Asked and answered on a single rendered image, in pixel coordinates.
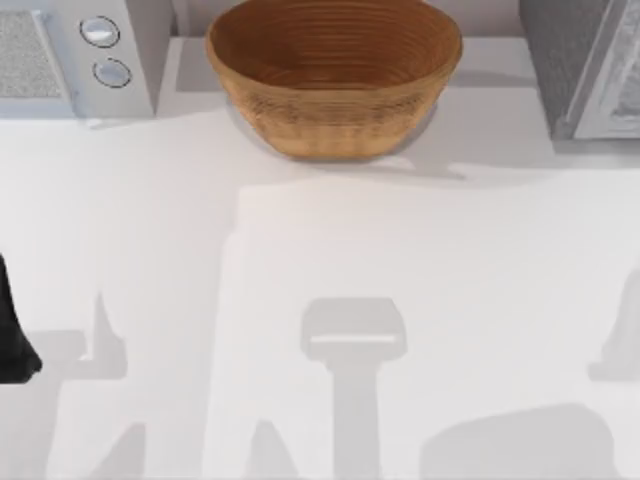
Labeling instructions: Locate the round microwave knob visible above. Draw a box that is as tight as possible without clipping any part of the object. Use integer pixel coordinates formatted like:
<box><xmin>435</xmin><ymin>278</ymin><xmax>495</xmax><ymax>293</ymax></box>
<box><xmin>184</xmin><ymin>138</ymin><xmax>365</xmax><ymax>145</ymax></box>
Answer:
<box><xmin>78</xmin><ymin>15</ymin><xmax>122</xmax><ymax>46</ymax></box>
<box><xmin>91</xmin><ymin>56</ymin><xmax>134</xmax><ymax>89</ymax></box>

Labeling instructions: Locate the brown woven basket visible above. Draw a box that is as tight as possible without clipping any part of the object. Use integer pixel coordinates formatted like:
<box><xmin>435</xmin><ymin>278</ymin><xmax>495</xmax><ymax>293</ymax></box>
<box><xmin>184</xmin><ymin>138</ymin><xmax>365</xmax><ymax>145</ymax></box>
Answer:
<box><xmin>204</xmin><ymin>0</ymin><xmax>464</xmax><ymax>163</ymax></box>

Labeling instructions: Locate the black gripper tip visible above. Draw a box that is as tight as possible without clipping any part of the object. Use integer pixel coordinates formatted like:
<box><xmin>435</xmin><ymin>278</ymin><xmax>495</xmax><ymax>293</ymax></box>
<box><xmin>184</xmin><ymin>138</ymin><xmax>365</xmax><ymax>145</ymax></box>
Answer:
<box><xmin>0</xmin><ymin>253</ymin><xmax>43</xmax><ymax>386</ymax></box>

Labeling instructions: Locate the grey cabinet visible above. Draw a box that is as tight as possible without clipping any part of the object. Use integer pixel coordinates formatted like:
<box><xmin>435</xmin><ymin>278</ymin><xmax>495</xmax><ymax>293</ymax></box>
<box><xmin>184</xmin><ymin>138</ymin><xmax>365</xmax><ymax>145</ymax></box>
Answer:
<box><xmin>518</xmin><ymin>0</ymin><xmax>640</xmax><ymax>142</ymax></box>

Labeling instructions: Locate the pale microwave oven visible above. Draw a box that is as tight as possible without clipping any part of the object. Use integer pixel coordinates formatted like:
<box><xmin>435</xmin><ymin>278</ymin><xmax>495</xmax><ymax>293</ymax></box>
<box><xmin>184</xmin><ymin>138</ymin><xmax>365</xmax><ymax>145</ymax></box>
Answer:
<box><xmin>0</xmin><ymin>0</ymin><xmax>177</xmax><ymax>121</ymax></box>

